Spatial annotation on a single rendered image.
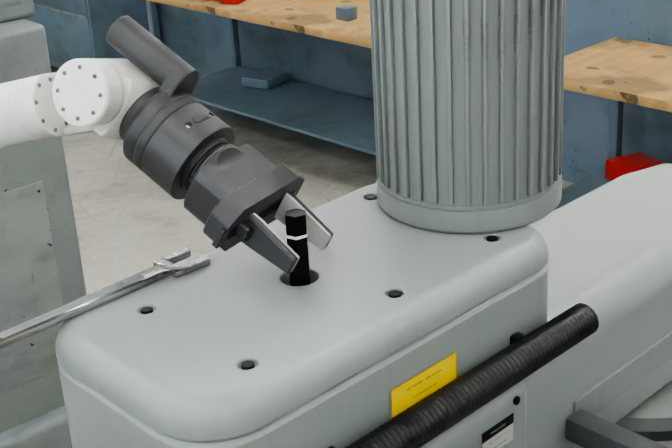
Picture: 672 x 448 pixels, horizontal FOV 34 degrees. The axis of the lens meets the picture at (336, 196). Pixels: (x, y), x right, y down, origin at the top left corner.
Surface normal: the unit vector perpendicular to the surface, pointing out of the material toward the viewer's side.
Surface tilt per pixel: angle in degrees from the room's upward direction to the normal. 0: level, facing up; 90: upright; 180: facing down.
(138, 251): 0
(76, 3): 90
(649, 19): 90
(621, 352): 90
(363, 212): 0
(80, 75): 74
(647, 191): 0
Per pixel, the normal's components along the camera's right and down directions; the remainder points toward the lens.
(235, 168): 0.37, -0.71
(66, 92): -0.40, 0.11
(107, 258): -0.05, -0.92
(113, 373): -0.55, -0.44
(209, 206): -0.54, 0.35
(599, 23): -0.72, 0.30
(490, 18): 0.13, 0.37
